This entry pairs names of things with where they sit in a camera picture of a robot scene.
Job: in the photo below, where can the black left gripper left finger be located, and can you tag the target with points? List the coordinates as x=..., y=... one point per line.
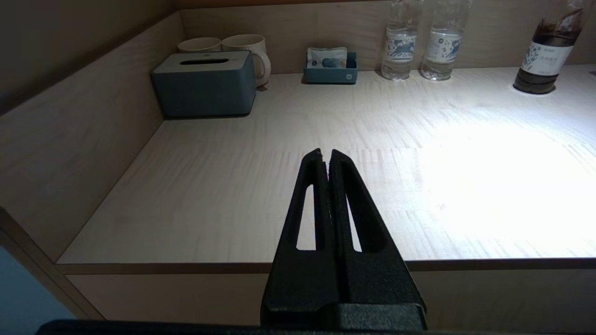
x=298, y=288

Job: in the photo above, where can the grey tissue box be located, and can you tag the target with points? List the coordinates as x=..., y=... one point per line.
x=205, y=88

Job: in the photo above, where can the bottle with dark tea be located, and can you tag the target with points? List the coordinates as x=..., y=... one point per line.
x=545, y=60

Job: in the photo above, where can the clear water bottle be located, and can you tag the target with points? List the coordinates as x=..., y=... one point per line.
x=399, y=46
x=443, y=46

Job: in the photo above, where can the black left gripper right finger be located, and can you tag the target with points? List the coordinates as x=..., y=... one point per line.
x=377, y=288

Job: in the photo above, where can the white tea bag packet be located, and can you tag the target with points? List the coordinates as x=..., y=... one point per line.
x=327, y=56

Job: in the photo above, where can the white ceramic mug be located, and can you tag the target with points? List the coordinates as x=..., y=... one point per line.
x=198, y=45
x=253, y=46

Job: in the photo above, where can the small blue tray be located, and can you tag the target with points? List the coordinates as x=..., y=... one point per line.
x=331, y=75

